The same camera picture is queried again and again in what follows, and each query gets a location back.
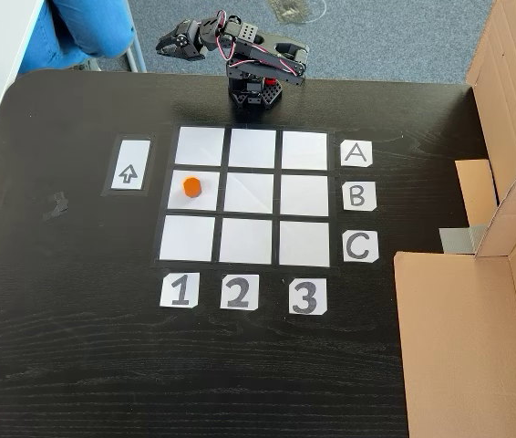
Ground round floor outlet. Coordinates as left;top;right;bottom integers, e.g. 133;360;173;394
266;0;327;24

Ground white nine-square grid sheet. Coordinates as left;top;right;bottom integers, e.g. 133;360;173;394
155;125;336;270

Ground metal chair leg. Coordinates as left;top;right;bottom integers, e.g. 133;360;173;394
123;34;148;74

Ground person's leg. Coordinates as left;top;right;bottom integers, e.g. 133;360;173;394
25;0;134;74

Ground white arrow paper sheet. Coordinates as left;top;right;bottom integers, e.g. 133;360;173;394
101;134;156;197

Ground paper sheet letter A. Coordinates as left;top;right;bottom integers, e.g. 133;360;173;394
339;140;374;169

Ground paper sheet letter B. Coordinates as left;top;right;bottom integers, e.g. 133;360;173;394
342;181;377;212

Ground paper sheet number 1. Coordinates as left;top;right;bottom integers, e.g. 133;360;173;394
160;272;200;309

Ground paper sheet number 2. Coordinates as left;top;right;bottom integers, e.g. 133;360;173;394
220;273;261;311

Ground paper sheet letter C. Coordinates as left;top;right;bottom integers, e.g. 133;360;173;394
342;230;379;264

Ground paper sheet number 3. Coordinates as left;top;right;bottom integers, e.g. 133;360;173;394
288;277;328;316

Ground brown cardboard screen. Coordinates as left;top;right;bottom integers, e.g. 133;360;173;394
454;0;516;229
393;136;516;438

